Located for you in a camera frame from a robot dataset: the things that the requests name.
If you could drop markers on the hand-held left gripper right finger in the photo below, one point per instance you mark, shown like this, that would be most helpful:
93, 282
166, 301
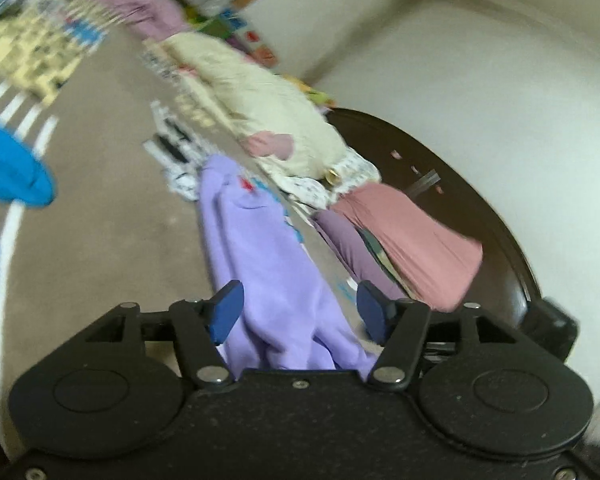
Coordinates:
372, 310

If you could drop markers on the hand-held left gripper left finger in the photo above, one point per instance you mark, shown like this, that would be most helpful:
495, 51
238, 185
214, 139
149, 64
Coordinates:
225, 310

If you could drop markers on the lavender garment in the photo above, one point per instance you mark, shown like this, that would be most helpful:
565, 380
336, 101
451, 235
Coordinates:
265, 260

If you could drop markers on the blue garment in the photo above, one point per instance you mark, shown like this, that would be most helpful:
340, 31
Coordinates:
10, 165

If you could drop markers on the green patterned cloth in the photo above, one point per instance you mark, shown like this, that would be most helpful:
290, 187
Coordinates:
380, 255

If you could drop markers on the purple pants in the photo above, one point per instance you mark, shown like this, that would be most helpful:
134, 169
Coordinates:
347, 247

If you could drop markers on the white patterned cloth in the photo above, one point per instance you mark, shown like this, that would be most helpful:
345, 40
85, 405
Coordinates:
352, 170

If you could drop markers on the dark wooden furniture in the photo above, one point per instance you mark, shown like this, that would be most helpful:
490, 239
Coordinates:
455, 170

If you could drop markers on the small pink cloth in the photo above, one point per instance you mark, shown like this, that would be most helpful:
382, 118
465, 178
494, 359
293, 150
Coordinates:
270, 145

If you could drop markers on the cream fluffy garment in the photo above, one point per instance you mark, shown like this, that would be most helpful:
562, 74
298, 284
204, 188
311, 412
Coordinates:
265, 95

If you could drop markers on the mauve cloth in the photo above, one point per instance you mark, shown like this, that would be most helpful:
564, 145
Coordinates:
140, 5

